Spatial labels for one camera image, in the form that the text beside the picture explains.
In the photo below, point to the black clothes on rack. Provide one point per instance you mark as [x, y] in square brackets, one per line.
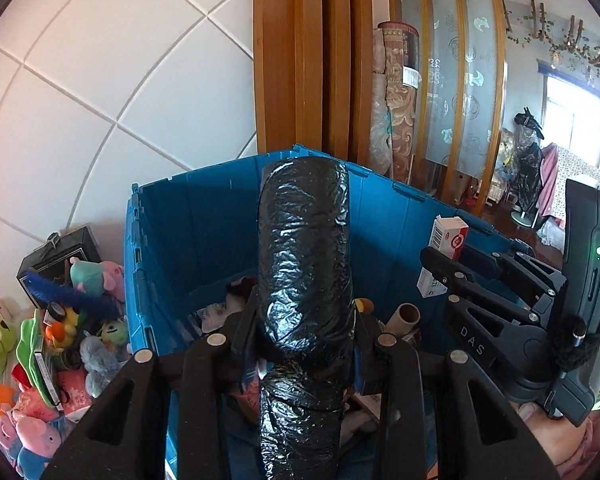
[527, 160]

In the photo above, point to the grey plush toy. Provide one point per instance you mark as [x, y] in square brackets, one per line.
[97, 362]

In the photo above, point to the blue plastic crate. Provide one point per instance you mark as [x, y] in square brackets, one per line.
[195, 230]

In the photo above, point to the person's right hand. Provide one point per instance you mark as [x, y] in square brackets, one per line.
[560, 445]

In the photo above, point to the green can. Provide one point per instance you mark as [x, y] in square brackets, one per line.
[71, 358]

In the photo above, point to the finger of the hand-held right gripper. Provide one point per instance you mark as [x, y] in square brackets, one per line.
[480, 345]
[500, 275]

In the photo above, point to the green monster plush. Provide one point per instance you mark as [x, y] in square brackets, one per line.
[112, 332]

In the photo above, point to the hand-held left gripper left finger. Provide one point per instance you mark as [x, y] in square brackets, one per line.
[145, 410]

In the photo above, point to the pink dressed pig plush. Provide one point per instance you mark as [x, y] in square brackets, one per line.
[35, 432]

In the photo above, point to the blue dressed pig plush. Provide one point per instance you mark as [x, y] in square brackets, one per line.
[30, 460]

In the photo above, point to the teal pink plush toy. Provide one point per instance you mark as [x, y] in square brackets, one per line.
[92, 274]

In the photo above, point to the hanging vine decoration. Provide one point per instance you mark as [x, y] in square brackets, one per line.
[565, 35]

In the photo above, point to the black plastic roll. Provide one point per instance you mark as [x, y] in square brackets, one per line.
[305, 285]

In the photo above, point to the blue feather duster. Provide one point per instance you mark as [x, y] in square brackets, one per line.
[67, 296]

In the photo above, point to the window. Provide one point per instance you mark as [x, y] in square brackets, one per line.
[572, 120]

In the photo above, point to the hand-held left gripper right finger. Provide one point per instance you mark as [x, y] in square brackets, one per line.
[460, 420]

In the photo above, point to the white box with red dot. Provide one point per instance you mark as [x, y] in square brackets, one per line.
[444, 240]

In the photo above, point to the frosted glass partition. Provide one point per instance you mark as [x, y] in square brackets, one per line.
[455, 85]

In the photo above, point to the wooden door frame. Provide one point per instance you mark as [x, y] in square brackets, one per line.
[305, 60]

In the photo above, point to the white lint roller tube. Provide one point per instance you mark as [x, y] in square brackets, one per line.
[405, 317]

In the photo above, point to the black tape roll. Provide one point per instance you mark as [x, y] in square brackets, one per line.
[55, 311]

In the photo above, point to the black box with latch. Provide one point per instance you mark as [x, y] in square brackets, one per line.
[60, 260]

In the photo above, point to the pink box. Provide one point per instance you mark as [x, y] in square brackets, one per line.
[75, 394]

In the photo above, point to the orange yellow plush toy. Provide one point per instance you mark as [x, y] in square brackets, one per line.
[62, 331]

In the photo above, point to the green plush cloth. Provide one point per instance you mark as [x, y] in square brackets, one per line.
[35, 360]

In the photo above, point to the orange dressed pig plush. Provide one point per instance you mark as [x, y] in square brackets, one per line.
[0, 395]

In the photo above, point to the small white red box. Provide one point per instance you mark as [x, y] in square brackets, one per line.
[1, 310]

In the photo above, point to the rolled patterned carpet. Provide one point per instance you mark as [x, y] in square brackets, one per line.
[397, 105]

